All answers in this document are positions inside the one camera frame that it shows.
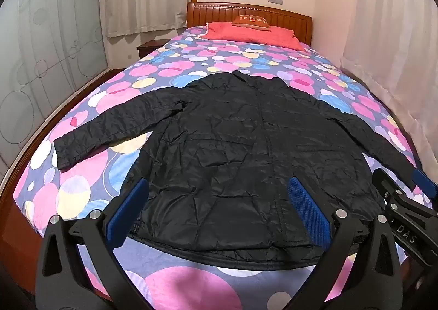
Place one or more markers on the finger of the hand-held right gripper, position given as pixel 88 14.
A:
pixel 424 179
pixel 388 184

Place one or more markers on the wooden headboard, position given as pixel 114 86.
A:
pixel 219 14

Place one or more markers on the small orange cushion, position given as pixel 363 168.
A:
pixel 251 21

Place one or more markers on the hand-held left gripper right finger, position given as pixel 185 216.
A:
pixel 308 211

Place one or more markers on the wooden nightstand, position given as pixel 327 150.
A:
pixel 147 48

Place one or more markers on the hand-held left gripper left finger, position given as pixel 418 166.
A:
pixel 127 211

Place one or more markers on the red pillow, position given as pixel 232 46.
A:
pixel 253 36

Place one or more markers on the black puffer jacket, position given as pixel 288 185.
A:
pixel 239 159

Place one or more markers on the bed with colourful circle sheet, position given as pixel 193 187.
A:
pixel 171 67

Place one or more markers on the wooden bed frame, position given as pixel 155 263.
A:
pixel 20 228

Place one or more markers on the cream striped long curtain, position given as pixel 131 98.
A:
pixel 393 39

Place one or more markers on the frosted wardrobe door with circles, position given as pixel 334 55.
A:
pixel 48 57

